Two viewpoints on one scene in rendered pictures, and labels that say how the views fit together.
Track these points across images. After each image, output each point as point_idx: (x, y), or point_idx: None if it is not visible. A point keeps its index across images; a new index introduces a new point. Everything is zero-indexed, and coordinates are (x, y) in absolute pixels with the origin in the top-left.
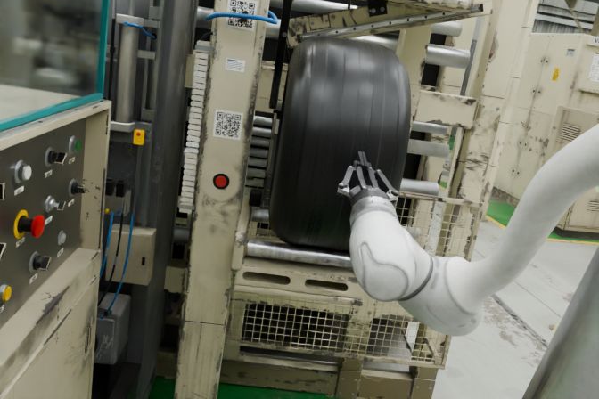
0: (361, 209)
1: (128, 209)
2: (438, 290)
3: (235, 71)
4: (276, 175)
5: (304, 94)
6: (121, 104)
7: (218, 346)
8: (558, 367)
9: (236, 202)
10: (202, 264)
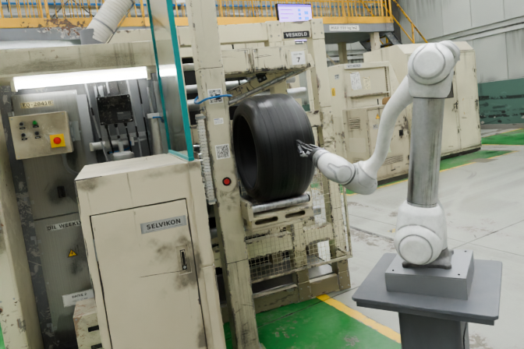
0: (318, 155)
1: None
2: (360, 174)
3: (219, 124)
4: (259, 165)
5: (262, 123)
6: None
7: (248, 271)
8: (415, 157)
9: (237, 189)
10: (228, 229)
